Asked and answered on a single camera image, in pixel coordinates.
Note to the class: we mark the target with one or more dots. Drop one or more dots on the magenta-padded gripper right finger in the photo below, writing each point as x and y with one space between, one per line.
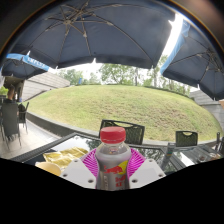
146 171

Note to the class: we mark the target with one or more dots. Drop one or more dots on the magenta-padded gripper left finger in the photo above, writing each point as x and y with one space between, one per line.
78 173

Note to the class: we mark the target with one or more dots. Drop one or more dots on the red-capped grey drink bottle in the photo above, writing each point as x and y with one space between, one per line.
113 163

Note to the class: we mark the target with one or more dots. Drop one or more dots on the yellow plastic packet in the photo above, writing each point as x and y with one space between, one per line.
63 156

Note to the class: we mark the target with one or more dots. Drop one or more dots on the grey cylindrical tube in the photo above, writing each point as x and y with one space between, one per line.
167 155

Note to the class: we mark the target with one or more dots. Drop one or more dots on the black wicker chair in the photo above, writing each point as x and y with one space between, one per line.
133 131
186 139

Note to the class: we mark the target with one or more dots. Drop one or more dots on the dark patio chair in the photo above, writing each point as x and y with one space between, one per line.
23 115
10 120
220 143

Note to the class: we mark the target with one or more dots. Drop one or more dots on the grey-roofed building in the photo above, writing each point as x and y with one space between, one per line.
43 85
210 106

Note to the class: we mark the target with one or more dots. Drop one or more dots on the navy umbrella with light-blue edge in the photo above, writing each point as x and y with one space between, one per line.
20 66

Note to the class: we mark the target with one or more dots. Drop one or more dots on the large navy patio umbrella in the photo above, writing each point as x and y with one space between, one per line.
203 63
100 33

